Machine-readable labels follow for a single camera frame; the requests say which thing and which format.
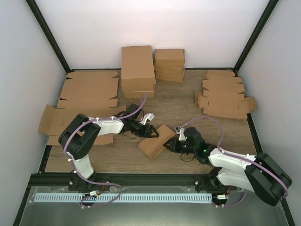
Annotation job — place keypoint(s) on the middle small folded box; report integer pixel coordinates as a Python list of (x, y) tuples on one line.
[(169, 69)]

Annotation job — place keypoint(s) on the black frame post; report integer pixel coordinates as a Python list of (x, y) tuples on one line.
[(255, 33), (33, 6)]

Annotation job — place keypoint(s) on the top large folded box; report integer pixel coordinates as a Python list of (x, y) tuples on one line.
[(137, 69)]

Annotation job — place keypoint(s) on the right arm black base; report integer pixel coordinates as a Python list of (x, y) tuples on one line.
[(209, 183)]

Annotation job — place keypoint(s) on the small folded box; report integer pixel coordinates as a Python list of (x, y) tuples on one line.
[(169, 69), (173, 57), (169, 77)]

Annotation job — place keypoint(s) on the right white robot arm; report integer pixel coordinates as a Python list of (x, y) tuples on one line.
[(256, 173)]

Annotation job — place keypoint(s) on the light blue slotted cable duct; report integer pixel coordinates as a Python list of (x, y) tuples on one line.
[(124, 198)]

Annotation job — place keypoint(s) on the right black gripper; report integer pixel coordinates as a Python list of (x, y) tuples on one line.
[(174, 146)]

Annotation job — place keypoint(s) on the black front frame rail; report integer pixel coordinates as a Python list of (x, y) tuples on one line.
[(125, 180)]

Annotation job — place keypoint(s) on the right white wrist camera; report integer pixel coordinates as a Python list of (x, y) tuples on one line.
[(180, 132)]

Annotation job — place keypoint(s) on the large flat cardboard blank stack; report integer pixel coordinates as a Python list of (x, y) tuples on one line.
[(93, 93)]

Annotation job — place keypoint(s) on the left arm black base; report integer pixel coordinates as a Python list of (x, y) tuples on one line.
[(78, 184)]

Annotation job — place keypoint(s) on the bottom small folded box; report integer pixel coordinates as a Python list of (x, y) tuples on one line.
[(169, 77)]

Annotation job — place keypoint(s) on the small cardboard box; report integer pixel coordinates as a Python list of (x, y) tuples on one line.
[(153, 147)]

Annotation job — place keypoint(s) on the bottom large folded box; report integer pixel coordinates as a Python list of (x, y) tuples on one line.
[(139, 94)]

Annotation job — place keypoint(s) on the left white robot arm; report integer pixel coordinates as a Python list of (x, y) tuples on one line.
[(80, 135)]

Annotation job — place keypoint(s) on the top small folded box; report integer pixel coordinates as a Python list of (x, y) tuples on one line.
[(173, 57)]

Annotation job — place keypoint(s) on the large folded box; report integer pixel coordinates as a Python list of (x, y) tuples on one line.
[(139, 94), (137, 69)]

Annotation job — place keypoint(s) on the left black frame post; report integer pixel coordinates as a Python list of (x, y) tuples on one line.
[(33, 6)]

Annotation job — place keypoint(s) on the right black frame post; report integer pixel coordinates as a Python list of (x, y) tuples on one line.
[(255, 33)]

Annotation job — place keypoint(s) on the small flat cardboard blank stack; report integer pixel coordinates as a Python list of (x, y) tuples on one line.
[(223, 96)]

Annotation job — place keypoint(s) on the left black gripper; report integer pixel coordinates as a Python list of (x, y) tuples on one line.
[(149, 132)]

